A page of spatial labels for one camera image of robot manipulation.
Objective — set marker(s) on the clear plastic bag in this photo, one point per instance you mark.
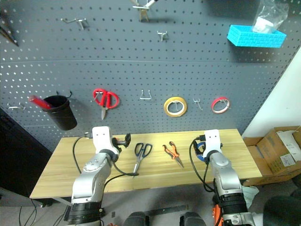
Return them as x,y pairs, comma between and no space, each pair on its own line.
265,21

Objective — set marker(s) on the short metal pegboard hook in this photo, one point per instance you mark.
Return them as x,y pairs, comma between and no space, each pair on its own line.
161,35

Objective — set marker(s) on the yellow tape roll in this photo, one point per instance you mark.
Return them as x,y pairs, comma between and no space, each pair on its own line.
167,108

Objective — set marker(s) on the dark rounded shape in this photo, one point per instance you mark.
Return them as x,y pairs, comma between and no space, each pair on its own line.
137,219
193,219

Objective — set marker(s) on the small metal pegboard hook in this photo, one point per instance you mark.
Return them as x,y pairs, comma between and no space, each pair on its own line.
198,103

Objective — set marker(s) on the orange black needle-nose pliers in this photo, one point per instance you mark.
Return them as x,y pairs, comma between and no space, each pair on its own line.
173,154

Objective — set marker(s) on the long metal pegboard hook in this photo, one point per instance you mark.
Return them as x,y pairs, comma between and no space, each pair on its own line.
75,21

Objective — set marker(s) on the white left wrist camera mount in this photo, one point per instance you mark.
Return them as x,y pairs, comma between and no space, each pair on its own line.
101,137

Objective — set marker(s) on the red tape roll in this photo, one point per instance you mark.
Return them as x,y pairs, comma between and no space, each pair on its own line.
214,109

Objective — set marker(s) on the blue tape roll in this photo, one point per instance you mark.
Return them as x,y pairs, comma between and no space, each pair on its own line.
200,157

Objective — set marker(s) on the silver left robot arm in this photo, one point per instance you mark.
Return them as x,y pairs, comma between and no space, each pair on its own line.
91,174

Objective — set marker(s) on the pale green cloth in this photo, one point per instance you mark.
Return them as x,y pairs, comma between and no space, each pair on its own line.
250,194

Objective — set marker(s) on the metal loop pegboard hook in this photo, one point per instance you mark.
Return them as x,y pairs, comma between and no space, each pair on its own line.
145,98

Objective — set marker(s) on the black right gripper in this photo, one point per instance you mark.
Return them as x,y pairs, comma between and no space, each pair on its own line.
200,139

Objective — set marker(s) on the blue plastic bin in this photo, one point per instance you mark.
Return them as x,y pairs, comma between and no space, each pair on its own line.
254,37

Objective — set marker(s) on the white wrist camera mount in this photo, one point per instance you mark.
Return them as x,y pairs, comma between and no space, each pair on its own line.
212,141
101,137

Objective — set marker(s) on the brown cardboard box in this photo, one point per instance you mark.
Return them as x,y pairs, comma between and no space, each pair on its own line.
270,155

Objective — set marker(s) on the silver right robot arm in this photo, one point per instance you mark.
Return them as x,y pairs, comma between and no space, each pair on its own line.
225,179

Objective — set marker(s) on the black plastic cup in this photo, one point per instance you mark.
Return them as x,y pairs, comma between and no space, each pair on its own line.
61,115

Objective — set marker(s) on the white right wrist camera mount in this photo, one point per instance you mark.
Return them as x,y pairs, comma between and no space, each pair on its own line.
212,141

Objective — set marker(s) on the grey metal pegboard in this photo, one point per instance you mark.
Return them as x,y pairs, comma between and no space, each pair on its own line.
131,66

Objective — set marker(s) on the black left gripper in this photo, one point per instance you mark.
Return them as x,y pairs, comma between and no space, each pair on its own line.
115,144

